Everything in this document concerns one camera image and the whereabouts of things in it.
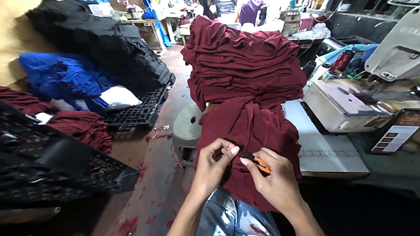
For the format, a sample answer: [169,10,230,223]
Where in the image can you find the person's right hand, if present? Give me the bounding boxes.
[240,147,304,215]

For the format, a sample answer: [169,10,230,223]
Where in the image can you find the person's left hand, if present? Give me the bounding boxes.
[196,138,240,199]

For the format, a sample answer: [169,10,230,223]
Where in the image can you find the orange black thread snips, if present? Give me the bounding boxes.
[240,150,271,174]

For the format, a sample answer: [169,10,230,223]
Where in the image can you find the dark red fabric garment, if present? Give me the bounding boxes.
[195,96,302,212]

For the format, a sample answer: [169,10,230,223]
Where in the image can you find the person's left forearm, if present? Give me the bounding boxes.
[166,188,210,236]

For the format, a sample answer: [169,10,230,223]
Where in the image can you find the person's right forearm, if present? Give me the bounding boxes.
[285,199,326,236]

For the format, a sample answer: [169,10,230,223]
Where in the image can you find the grey plastic stool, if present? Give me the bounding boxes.
[171,104,208,168]

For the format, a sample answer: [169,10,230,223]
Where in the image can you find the person's legs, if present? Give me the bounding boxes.
[196,188,281,236]

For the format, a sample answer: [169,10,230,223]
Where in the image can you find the grey sewing table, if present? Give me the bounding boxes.
[282,99,371,179]

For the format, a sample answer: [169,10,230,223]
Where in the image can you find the black plastic pallet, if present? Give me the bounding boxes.
[104,73,177,132]

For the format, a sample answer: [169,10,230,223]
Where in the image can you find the stack of dark red garments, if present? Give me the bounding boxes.
[180,15,308,113]

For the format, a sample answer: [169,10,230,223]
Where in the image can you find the white industrial sewing machine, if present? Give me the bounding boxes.
[300,5,420,135]

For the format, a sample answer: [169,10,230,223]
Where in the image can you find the black thread cone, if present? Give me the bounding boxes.
[302,60,317,80]

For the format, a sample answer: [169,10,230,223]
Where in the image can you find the group of thread spools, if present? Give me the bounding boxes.
[319,63,365,81]

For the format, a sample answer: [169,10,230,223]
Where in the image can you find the white plastic bag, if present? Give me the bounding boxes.
[99,86,143,111]

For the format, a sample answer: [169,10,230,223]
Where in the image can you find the dark red thread cone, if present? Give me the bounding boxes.
[329,50,355,73]

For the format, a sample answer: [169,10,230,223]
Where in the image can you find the blue hanging cloth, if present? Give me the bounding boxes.
[154,20,172,48]

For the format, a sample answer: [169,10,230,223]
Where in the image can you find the light blue cloth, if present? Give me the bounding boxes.
[315,43,379,66]

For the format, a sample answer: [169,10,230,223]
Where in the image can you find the background sewing machine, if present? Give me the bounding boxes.
[281,7,303,36]

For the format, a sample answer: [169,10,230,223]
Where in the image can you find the pink container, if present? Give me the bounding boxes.
[299,18,315,31]

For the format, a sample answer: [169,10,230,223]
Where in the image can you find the heap of maroon cloth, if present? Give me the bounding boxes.
[0,86,114,154]

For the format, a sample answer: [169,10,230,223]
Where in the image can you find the wooden work table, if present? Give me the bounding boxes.
[109,0,168,57]

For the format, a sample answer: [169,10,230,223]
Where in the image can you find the heap of black fabric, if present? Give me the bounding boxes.
[26,0,174,95]

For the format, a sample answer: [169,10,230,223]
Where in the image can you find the blue fabric bundle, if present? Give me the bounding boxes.
[19,52,115,117]

